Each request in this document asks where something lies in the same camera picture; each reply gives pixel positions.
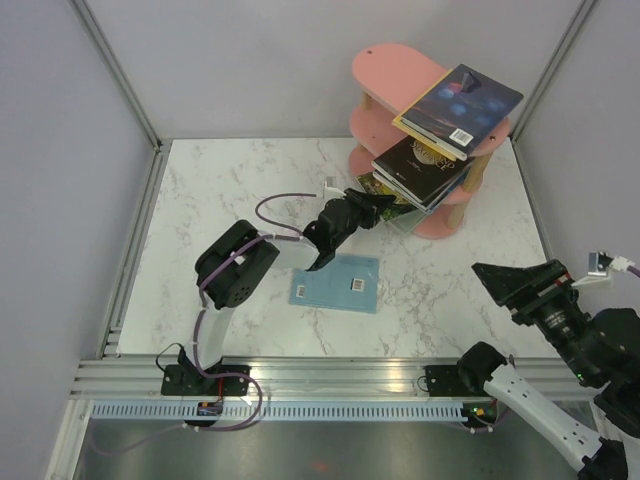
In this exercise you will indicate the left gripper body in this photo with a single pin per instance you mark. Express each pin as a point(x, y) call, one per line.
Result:
point(352, 224)

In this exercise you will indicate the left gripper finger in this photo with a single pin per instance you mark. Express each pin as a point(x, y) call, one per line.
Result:
point(368, 219)
point(367, 200)

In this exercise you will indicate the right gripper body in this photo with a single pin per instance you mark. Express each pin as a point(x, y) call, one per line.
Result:
point(559, 316)

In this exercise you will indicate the green forest cover book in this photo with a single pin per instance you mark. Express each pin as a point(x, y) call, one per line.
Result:
point(371, 185)

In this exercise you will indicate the grey cover book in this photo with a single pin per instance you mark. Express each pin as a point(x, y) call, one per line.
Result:
point(407, 222)

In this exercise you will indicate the blue Wuthering Heights book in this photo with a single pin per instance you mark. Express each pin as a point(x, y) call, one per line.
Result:
point(422, 190)

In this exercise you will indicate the black Moon and Sixpence book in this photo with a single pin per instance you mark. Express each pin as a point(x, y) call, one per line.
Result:
point(409, 161)

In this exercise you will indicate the light blue thin book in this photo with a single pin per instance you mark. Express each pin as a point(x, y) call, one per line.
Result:
point(347, 283)

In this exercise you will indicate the teal ocean cover book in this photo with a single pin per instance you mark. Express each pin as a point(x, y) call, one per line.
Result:
point(430, 205)

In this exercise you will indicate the yellow cover book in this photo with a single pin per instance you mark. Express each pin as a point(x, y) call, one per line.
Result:
point(428, 119)

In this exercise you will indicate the dark blue Robinson Crusoe book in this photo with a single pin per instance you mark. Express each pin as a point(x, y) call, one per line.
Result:
point(481, 103)

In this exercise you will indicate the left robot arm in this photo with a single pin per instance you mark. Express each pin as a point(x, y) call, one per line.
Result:
point(231, 269)

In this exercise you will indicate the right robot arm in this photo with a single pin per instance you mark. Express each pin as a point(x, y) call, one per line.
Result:
point(585, 403)

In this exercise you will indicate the pink three-tier shelf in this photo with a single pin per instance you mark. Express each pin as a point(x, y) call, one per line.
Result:
point(391, 76)

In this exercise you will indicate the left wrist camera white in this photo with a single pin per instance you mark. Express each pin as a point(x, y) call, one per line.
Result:
point(331, 190)

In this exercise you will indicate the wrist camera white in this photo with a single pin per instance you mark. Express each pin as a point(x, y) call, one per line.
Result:
point(331, 190)
point(602, 267)

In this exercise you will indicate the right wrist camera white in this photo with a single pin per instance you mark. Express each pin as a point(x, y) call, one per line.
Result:
point(602, 267)

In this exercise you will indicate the left aluminium corner post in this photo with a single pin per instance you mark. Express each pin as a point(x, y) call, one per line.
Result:
point(99, 40)

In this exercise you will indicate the aluminium corner post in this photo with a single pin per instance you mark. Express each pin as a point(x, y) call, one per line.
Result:
point(99, 40)
point(561, 52)

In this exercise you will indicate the aluminium rail frame front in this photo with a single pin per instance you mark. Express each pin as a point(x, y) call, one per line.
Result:
point(306, 378)

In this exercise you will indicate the white slotted cable duct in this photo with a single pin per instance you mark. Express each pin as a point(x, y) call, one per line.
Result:
point(238, 410)

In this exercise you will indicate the right aluminium corner post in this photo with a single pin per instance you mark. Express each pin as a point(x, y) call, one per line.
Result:
point(561, 52)

